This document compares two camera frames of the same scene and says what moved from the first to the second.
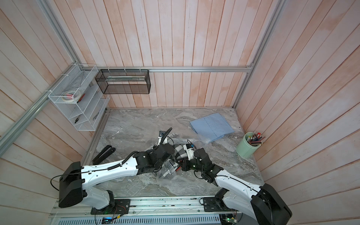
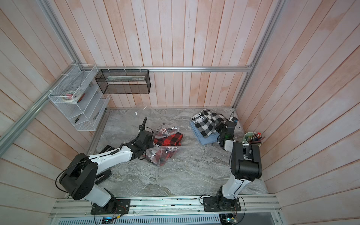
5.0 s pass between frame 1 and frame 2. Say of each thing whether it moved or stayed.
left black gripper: moved
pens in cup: stayed
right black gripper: moved
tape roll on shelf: stayed
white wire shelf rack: stayed
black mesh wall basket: stayed
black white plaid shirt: moved
